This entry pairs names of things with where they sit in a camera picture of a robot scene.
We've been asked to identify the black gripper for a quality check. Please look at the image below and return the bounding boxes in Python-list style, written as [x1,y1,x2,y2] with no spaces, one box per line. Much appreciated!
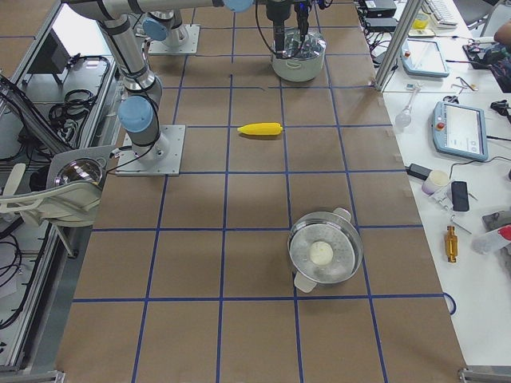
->
[266,0,294,50]

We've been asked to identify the glass pot lid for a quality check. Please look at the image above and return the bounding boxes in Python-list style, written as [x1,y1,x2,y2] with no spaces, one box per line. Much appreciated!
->
[280,28,327,61]

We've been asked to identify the yellow toy corn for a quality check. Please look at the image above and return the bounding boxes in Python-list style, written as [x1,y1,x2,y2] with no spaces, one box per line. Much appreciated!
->
[237,122,283,137]

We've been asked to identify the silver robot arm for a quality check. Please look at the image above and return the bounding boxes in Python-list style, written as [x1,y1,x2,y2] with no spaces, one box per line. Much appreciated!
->
[142,1,294,56]
[65,1,253,166]

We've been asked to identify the pale green electric pot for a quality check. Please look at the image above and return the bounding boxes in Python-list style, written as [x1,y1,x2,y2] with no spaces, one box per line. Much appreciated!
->
[271,30,327,82]

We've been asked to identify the steel steamer pot with bun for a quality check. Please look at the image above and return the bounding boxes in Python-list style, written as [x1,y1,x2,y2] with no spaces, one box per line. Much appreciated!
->
[287,207,363,293]

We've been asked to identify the blue teach pendant far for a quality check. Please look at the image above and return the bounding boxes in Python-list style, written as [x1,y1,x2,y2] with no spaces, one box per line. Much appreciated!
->
[401,38,450,78]

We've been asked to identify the blue teach pendant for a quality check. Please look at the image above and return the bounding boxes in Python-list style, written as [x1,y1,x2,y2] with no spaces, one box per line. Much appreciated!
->
[401,38,450,78]
[431,101,489,162]

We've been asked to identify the black scissors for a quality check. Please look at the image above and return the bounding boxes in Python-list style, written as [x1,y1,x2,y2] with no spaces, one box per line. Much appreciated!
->
[442,95,460,104]

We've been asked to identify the black power adapter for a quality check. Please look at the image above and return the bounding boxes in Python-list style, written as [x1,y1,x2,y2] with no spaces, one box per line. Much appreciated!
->
[406,163,432,180]

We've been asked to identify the blue teach pendant near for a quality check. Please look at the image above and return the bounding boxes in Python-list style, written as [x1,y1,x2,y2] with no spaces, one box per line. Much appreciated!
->
[431,101,489,162]

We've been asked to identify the white paper cup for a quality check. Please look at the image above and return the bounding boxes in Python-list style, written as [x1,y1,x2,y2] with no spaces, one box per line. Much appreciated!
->
[422,170,450,195]

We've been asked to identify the steel bowl on chair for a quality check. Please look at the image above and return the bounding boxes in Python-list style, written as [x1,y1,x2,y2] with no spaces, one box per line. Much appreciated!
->
[53,157,104,186]

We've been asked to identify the black smartphone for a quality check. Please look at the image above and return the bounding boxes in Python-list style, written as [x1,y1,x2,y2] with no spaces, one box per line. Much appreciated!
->
[451,181,469,212]

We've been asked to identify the grey chair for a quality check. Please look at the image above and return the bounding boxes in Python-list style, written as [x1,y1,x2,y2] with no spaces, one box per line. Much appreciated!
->
[1,163,102,227]

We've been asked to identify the gold brass fitting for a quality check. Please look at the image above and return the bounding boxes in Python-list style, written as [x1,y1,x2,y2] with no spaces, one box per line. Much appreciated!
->
[444,225,458,263]

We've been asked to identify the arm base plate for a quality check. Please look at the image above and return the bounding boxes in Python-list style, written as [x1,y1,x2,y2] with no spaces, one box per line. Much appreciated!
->
[114,124,186,176]
[149,24,200,56]

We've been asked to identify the aluminium frame post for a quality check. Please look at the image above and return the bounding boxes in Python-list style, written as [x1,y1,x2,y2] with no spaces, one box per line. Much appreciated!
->
[374,0,423,91]

